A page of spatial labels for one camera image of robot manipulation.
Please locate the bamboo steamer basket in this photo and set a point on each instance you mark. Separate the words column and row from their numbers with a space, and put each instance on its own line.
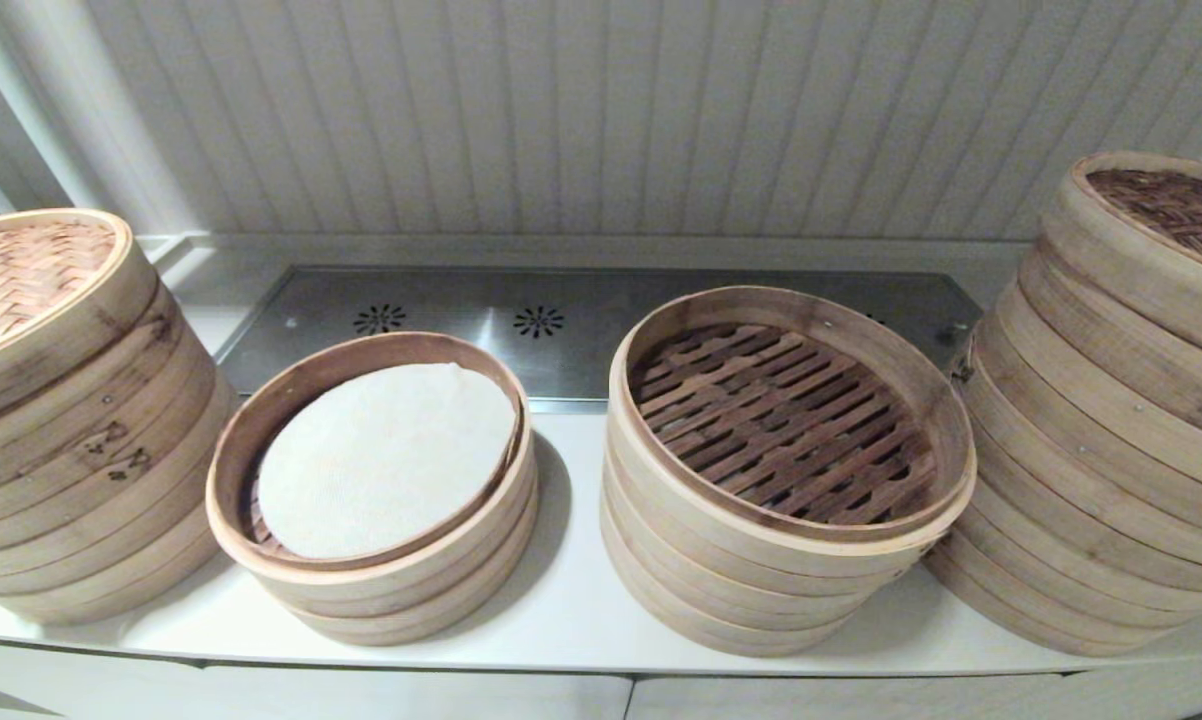
column 71, row 585
column 411, row 592
column 1111, row 470
column 741, row 635
column 411, row 632
column 781, row 430
column 1081, row 600
column 61, row 505

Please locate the stainless steel steam panel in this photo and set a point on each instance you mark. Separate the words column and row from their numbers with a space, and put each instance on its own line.
column 461, row 290

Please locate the white round liner cloth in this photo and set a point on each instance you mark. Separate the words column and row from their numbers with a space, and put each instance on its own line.
column 381, row 460

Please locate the white cabinet door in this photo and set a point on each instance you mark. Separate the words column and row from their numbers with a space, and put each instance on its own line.
column 411, row 700
column 61, row 690
column 841, row 700

